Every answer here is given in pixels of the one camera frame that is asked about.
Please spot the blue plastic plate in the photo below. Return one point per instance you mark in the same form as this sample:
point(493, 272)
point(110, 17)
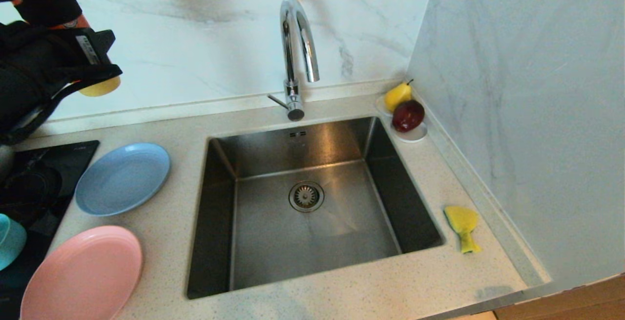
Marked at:
point(122, 178)

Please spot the yellow pear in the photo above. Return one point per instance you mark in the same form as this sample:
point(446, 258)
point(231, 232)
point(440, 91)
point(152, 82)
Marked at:
point(396, 96)

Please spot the black induction cooktop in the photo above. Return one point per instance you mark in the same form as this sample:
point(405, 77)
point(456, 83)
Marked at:
point(44, 183)

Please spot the chrome faucet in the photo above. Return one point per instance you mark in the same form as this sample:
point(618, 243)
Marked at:
point(293, 41)

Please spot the wooden cabinet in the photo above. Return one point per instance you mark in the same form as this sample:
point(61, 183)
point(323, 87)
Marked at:
point(576, 305)

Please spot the stainless steel sink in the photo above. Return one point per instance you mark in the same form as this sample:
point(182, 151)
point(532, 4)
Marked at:
point(317, 242)

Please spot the teal ceramic bowl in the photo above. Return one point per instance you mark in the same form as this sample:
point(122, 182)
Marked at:
point(10, 242)

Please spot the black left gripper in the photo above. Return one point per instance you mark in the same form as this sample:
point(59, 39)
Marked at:
point(29, 61)

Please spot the dark red apple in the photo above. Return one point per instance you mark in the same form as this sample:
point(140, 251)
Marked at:
point(408, 116)

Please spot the metal sink drain strainer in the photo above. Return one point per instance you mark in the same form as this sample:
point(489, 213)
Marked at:
point(306, 196)

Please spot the pink plastic plate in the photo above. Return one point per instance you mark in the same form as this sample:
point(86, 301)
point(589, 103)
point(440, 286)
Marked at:
point(83, 276)

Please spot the yellow fish-shaped sponge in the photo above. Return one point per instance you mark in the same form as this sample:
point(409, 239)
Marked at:
point(461, 220)

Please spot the small white dish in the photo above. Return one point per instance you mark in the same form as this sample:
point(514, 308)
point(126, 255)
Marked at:
point(415, 137)

